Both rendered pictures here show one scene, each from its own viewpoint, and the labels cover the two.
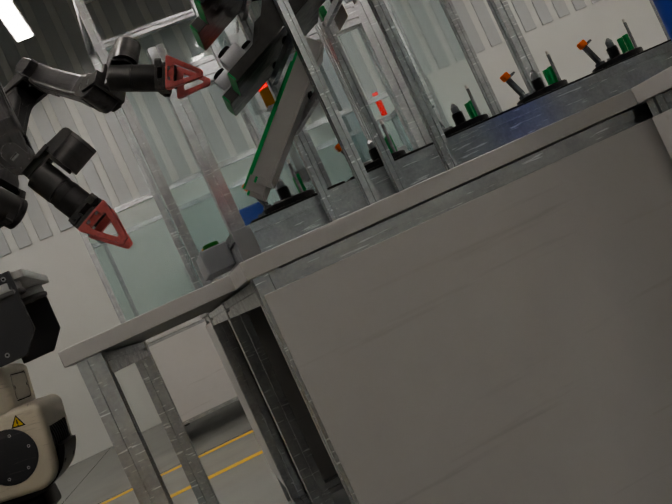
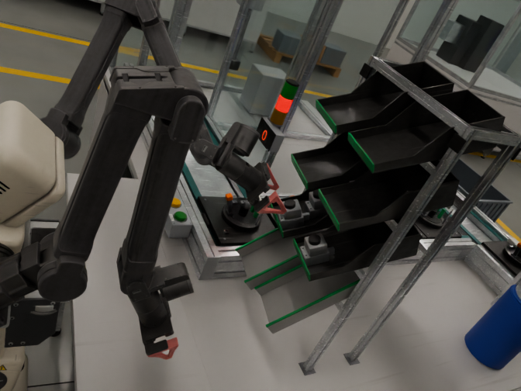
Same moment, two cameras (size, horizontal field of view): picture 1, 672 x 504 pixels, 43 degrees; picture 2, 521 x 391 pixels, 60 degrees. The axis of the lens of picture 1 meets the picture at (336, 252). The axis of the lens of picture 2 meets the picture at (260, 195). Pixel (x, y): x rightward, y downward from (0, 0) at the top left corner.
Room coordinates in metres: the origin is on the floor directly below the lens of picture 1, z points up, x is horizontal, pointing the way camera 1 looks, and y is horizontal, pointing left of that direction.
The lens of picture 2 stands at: (0.88, 0.56, 1.87)
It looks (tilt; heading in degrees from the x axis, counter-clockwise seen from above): 31 degrees down; 335
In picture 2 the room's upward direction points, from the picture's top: 24 degrees clockwise
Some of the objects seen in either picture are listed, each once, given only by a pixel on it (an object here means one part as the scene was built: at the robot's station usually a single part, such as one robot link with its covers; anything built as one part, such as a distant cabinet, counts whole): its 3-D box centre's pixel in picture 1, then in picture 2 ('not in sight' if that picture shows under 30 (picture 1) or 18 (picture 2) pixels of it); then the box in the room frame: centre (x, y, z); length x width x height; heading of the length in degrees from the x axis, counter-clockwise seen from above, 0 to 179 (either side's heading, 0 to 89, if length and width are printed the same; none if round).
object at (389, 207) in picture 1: (467, 184); (325, 241); (2.16, -0.38, 0.85); 1.50 x 1.41 x 0.03; 13
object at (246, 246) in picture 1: (234, 264); (174, 181); (2.30, 0.27, 0.91); 0.89 x 0.06 x 0.11; 13
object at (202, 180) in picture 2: not in sight; (213, 180); (2.36, 0.10, 0.91); 0.84 x 0.28 x 0.10; 13
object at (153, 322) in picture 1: (243, 284); (186, 267); (1.92, 0.22, 0.84); 0.90 x 0.70 x 0.03; 9
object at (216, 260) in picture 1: (215, 261); (172, 210); (2.10, 0.28, 0.93); 0.21 x 0.07 x 0.06; 13
